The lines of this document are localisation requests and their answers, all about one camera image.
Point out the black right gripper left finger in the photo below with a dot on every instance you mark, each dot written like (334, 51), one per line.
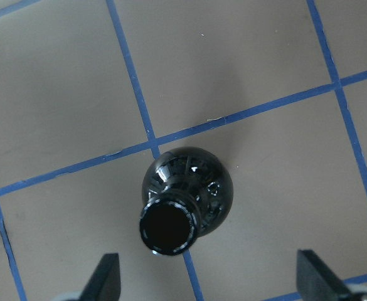
(105, 282)

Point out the dark wine bottle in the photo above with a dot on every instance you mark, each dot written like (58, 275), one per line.
(187, 193)

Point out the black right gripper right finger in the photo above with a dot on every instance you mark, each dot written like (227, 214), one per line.
(316, 281)

